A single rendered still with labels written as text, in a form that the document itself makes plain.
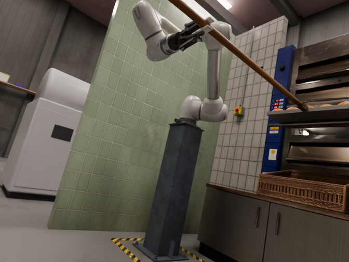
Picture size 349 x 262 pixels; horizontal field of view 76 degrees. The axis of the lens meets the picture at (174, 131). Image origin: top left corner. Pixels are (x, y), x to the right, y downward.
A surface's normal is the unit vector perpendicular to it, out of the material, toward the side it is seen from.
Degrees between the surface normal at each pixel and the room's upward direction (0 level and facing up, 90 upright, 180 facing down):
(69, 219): 90
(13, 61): 90
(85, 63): 90
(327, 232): 90
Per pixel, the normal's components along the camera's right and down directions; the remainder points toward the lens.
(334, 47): -0.77, -0.29
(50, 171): 0.67, 0.00
